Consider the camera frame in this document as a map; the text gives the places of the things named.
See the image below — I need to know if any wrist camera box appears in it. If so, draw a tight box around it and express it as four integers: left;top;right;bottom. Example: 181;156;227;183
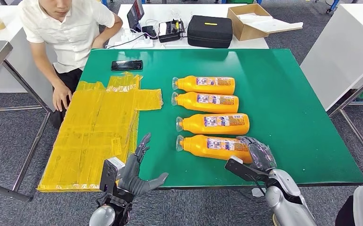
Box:
224;156;270;185
99;157;126;193

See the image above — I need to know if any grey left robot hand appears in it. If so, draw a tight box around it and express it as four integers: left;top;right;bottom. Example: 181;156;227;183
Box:
118;132;170;196

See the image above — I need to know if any black zip carrying case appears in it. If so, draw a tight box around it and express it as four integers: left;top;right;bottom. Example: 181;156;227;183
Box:
187;15;234;49

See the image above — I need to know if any open cardboard box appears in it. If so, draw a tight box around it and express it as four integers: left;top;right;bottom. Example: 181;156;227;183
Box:
226;3;271;42

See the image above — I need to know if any black smartphone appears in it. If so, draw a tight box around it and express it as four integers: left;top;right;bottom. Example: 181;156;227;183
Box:
111;60;144;72

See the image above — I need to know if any orange detergent bottle clear cap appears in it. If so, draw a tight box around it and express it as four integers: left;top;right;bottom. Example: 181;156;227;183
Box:
171;91;239;114
172;75;236;95
175;135;253;164
175;113;250;135

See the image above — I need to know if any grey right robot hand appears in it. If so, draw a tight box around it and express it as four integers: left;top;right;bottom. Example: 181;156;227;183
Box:
237;136;277;171

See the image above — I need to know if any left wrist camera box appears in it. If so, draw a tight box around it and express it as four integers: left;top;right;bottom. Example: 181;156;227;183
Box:
99;157;126;193

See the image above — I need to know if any yellow plastic sheet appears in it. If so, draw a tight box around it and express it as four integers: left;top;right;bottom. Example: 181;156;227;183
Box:
37;72;164;193

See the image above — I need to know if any blue wheeled frame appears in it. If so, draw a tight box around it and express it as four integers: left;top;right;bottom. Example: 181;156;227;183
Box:
325;0;341;15

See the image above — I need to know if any person's right hand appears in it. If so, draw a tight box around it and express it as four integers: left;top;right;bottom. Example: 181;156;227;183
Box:
52;81;73;112

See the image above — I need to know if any black power adapter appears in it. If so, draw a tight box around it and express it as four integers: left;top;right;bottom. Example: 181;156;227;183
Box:
141;25;159;40

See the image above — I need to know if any white table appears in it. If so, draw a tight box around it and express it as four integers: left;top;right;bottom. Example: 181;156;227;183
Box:
300;3;363;172
0;4;57;110
106;3;270;50

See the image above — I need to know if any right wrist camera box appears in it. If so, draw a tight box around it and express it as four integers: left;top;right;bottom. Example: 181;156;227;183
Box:
224;156;270;185

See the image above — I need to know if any black power cable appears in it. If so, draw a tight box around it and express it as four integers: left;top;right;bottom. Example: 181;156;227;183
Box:
106;32;152;49

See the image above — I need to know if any white paper sheet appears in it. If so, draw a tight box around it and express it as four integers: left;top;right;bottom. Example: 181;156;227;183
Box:
238;12;304;34

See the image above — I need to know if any black tablet computer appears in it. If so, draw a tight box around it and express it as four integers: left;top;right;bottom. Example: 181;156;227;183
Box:
126;0;145;32

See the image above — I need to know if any person's left hand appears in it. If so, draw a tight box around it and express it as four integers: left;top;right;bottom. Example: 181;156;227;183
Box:
91;37;107;49

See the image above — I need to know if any white power strip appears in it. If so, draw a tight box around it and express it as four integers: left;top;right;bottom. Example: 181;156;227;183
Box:
106;28;154;49

